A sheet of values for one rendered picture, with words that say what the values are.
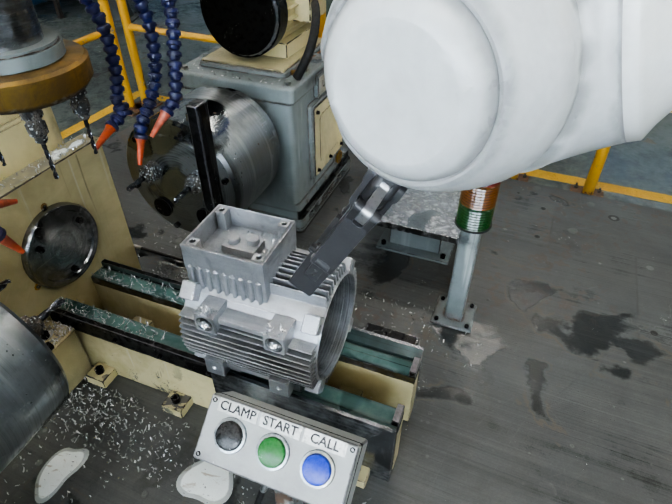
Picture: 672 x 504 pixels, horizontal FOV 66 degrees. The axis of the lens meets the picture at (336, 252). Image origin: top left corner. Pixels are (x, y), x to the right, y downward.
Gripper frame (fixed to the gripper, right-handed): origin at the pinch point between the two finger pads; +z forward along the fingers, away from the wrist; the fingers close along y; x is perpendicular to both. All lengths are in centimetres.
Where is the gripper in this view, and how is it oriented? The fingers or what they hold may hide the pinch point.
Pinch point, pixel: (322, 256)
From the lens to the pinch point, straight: 57.0
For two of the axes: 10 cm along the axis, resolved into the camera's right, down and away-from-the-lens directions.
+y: -3.7, 5.9, -7.2
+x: 8.0, 5.9, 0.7
